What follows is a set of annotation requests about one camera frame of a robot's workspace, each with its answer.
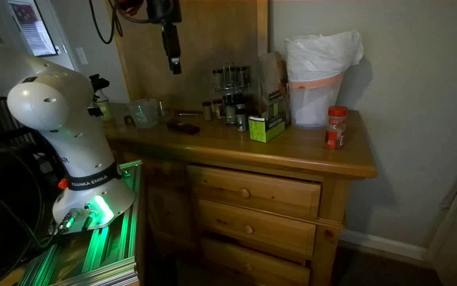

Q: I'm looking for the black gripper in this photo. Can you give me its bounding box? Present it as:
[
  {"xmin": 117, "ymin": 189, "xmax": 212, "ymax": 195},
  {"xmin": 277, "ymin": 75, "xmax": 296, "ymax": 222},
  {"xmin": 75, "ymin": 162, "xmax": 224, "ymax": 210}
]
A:
[{"xmin": 159, "ymin": 21, "xmax": 185, "ymax": 76}]

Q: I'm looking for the racked black-capped spice bottle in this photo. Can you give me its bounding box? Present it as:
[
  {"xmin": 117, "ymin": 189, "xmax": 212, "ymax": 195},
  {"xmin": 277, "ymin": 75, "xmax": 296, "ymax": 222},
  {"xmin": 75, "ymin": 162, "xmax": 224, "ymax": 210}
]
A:
[
  {"xmin": 239, "ymin": 63, "xmax": 253, "ymax": 90},
  {"xmin": 223, "ymin": 95, "xmax": 239, "ymax": 127},
  {"xmin": 212, "ymin": 67, "xmax": 226, "ymax": 94},
  {"xmin": 224, "ymin": 65, "xmax": 240, "ymax": 92},
  {"xmin": 236, "ymin": 102, "xmax": 250, "ymax": 133}
]

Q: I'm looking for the spray bottle with black trigger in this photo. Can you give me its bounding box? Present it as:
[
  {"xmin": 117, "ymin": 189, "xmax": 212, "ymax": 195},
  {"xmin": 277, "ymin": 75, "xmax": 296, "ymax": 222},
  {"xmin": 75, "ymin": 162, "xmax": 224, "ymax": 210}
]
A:
[{"xmin": 88, "ymin": 73, "xmax": 117, "ymax": 122}]

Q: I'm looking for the red spice bottle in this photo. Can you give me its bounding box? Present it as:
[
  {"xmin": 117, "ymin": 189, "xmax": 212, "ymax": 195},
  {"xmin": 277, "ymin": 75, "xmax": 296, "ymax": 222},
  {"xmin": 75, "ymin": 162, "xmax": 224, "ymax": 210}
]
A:
[{"xmin": 324, "ymin": 105, "xmax": 350, "ymax": 151}]

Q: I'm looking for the black metal rack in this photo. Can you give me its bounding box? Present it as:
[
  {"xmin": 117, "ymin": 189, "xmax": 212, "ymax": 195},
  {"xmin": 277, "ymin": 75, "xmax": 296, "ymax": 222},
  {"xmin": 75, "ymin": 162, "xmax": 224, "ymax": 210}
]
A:
[{"xmin": 0, "ymin": 94, "xmax": 36, "ymax": 146}]

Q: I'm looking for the wooden back board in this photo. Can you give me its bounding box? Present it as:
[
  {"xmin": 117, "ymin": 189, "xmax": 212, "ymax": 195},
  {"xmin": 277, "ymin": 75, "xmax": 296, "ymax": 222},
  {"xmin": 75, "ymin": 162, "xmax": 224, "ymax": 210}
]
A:
[{"xmin": 104, "ymin": 0, "xmax": 272, "ymax": 109}]

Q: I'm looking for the clear glass jar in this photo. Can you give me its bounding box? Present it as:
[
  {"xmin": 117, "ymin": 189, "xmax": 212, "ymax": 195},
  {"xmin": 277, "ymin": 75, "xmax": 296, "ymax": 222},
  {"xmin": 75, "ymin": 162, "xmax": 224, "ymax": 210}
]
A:
[{"xmin": 128, "ymin": 97, "xmax": 163, "ymax": 130}]

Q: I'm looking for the flat black object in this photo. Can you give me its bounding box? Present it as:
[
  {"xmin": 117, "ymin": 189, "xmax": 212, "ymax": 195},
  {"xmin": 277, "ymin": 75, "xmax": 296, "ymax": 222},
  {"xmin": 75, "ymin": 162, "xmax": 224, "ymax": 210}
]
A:
[{"xmin": 166, "ymin": 119, "xmax": 204, "ymax": 137}]

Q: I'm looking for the brown paper bag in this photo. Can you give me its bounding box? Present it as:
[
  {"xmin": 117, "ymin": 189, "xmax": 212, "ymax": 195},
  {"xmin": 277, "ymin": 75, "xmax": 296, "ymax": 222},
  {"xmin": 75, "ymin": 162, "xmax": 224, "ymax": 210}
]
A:
[{"xmin": 256, "ymin": 51, "xmax": 289, "ymax": 116}]

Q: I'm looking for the green cardboard box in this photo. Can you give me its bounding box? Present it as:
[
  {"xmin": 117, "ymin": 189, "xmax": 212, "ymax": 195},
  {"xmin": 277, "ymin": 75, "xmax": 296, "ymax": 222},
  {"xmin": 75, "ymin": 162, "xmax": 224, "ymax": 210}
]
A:
[{"xmin": 247, "ymin": 89, "xmax": 291, "ymax": 144}]

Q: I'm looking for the wooden dresser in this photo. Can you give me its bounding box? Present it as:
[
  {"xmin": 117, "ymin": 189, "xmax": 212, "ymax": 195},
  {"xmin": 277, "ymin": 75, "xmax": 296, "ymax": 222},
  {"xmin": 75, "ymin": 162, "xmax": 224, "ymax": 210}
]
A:
[{"xmin": 104, "ymin": 102, "xmax": 380, "ymax": 286}]

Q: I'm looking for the white bin with pink band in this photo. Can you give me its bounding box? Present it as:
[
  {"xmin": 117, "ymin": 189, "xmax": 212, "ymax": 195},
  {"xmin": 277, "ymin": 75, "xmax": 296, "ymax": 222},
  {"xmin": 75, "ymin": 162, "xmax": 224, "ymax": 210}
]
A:
[{"xmin": 286, "ymin": 71, "xmax": 347, "ymax": 129}]

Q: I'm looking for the white plastic bin bag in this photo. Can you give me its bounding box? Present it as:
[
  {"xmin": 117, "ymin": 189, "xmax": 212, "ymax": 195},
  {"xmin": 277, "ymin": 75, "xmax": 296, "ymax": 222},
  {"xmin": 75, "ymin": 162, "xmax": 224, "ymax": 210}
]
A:
[{"xmin": 280, "ymin": 28, "xmax": 366, "ymax": 84}]

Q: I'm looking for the wooden drawer with knob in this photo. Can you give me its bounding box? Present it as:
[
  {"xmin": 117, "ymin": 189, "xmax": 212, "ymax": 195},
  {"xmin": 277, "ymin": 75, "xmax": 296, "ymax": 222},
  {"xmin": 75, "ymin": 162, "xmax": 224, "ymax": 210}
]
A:
[
  {"xmin": 186, "ymin": 162, "xmax": 324, "ymax": 222},
  {"xmin": 194, "ymin": 197, "xmax": 320, "ymax": 260}
]

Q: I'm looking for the wooden drawer without knob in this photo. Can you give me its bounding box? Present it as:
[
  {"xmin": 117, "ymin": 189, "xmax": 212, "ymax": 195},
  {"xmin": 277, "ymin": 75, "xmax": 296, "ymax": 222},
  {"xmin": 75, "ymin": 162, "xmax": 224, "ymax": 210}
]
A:
[{"xmin": 201, "ymin": 235, "xmax": 313, "ymax": 286}]

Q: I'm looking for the white baseboard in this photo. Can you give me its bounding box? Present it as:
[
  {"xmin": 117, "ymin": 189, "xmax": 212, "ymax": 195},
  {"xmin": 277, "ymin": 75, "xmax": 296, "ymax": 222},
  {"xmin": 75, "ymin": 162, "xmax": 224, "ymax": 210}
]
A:
[{"xmin": 339, "ymin": 227, "xmax": 432, "ymax": 267}]

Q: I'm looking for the metal wire spice rack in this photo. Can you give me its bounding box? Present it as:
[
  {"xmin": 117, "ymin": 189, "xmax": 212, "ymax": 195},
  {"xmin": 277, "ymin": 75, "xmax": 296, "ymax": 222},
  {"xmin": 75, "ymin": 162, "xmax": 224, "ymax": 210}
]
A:
[{"xmin": 210, "ymin": 63, "xmax": 255, "ymax": 133}]

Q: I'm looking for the black cable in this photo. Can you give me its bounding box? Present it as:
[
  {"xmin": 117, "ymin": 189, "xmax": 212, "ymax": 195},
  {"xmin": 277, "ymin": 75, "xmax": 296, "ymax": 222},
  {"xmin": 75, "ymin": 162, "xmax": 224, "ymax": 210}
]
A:
[{"xmin": 88, "ymin": 0, "xmax": 126, "ymax": 46}]

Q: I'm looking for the white light switch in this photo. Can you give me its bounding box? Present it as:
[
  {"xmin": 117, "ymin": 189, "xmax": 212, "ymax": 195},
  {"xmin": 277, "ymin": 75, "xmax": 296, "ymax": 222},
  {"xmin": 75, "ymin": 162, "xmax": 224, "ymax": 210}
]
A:
[{"xmin": 74, "ymin": 46, "xmax": 91, "ymax": 67}]

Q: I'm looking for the framed wall screen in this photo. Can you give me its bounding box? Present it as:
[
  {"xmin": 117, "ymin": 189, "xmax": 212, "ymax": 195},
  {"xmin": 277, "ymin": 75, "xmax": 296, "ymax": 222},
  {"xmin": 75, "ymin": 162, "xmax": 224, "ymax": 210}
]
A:
[{"xmin": 5, "ymin": 0, "xmax": 63, "ymax": 59}]

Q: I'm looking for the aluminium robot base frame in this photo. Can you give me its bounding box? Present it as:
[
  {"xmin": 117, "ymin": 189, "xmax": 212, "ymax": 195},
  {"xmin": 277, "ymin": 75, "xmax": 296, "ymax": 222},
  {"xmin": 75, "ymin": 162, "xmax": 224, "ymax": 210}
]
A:
[{"xmin": 18, "ymin": 157, "xmax": 147, "ymax": 286}]

